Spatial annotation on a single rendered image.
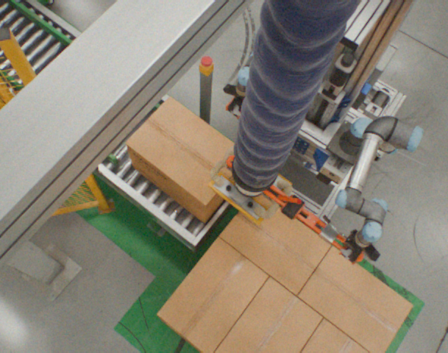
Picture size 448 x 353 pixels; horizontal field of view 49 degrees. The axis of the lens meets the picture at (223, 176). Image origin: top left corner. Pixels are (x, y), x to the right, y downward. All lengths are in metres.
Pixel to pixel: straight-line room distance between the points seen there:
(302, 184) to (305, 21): 2.50
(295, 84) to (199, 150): 1.47
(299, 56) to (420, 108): 3.17
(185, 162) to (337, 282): 1.19
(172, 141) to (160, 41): 2.25
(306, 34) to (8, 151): 0.84
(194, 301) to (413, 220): 1.86
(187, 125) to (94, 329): 1.58
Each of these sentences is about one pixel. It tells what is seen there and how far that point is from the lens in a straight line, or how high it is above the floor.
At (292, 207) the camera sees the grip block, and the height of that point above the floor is 1.29.
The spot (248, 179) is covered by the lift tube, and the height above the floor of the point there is 1.49.
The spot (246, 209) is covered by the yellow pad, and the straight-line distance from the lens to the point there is 2.53.
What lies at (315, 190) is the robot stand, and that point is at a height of 0.21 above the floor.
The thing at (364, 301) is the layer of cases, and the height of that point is 0.54.
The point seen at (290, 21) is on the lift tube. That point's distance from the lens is 1.25.
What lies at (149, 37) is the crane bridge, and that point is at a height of 3.05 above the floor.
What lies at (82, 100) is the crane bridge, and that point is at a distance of 0.62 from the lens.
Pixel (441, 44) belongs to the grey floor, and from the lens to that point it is 4.89.
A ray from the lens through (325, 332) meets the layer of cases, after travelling 3.14.
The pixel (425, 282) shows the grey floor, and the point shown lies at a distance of 3.98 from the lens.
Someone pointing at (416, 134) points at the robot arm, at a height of 1.65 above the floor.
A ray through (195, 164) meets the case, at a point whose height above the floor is 0.95.
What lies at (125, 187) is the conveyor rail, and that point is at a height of 0.60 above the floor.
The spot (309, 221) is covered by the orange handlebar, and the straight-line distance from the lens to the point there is 2.44.
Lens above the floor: 3.58
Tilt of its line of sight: 70 degrees down
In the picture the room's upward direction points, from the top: 8 degrees clockwise
